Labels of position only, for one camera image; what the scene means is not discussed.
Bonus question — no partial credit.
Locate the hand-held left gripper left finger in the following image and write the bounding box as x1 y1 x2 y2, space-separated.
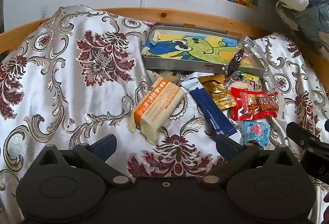
31 134 131 186

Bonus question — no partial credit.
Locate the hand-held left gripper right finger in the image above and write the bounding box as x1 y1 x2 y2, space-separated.
200 134 299 186

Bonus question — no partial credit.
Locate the light blue small packet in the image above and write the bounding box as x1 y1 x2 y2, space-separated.
243 121 270 149

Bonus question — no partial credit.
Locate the red snack packet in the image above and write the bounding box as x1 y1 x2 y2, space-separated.
231 87 279 122

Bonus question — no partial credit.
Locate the blue stick packet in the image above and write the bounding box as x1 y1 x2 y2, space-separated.
181 80 238 137

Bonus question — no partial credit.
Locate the gold snack packet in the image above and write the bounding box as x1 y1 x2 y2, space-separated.
199 74 237 110

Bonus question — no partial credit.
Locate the yellow biscuit packet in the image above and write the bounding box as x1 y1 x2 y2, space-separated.
239 72 260 92

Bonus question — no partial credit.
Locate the orange white snack packet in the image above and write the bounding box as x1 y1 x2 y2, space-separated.
132 77 185 143

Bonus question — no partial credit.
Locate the clear packet dark snack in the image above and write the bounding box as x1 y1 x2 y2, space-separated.
224 36 259 78

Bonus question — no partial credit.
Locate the clear packet yellow cookie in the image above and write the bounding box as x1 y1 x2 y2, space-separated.
157 71 182 84

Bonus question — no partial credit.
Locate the metal tray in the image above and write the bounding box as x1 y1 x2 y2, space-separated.
142 26 266 78

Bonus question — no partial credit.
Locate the floral satin blanket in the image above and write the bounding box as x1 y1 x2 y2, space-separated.
0 6 329 224

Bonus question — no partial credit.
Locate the coloured drawing tray liner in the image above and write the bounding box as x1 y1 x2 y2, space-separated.
144 30 260 68

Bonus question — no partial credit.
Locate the wooden bed frame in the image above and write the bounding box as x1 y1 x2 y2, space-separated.
0 7 329 86

